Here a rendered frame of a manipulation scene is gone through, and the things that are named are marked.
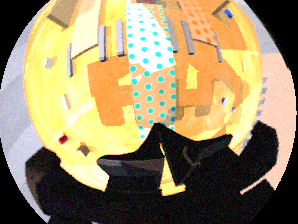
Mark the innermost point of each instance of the red cylinder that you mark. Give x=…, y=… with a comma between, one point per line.
x=63, y=140

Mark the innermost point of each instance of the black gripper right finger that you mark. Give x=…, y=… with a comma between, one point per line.
x=182, y=154

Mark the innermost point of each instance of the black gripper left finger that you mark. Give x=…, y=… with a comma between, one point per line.
x=147, y=161

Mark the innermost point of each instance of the pink labelled cube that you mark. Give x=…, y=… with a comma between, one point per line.
x=151, y=2

